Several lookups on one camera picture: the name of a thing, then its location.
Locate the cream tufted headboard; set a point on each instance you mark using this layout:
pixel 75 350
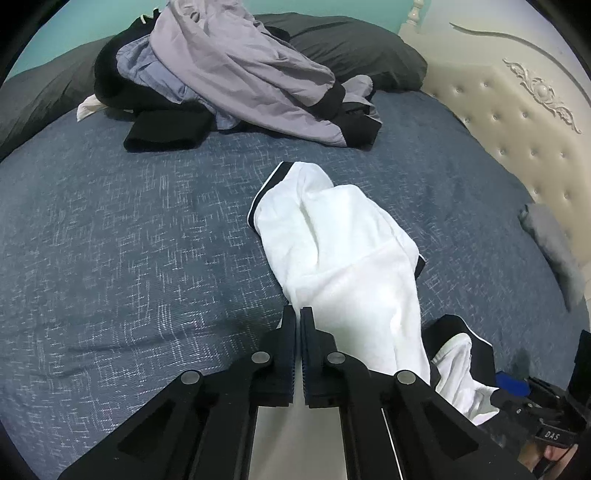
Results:
pixel 517 115

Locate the black garment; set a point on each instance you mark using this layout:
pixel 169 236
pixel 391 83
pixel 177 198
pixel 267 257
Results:
pixel 161 129

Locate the lavender grey jacket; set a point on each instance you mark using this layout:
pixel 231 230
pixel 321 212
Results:
pixel 249 64

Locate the small grey cloth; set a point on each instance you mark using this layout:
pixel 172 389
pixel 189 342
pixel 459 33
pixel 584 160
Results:
pixel 551 249

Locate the white polo shirt black trim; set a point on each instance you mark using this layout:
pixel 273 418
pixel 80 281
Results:
pixel 341 258

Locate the light blue shirt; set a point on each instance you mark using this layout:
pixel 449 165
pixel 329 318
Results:
pixel 143 69

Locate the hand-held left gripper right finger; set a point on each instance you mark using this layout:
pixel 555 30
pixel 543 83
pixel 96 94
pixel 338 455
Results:
pixel 305 350

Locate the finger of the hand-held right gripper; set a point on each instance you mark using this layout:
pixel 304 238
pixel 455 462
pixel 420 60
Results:
pixel 512 384

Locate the person's right hand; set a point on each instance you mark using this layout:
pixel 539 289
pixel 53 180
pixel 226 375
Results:
pixel 556 464

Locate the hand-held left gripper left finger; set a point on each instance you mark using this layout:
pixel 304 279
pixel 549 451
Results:
pixel 290 350

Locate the cream cloth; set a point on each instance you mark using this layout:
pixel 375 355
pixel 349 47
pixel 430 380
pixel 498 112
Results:
pixel 90 108

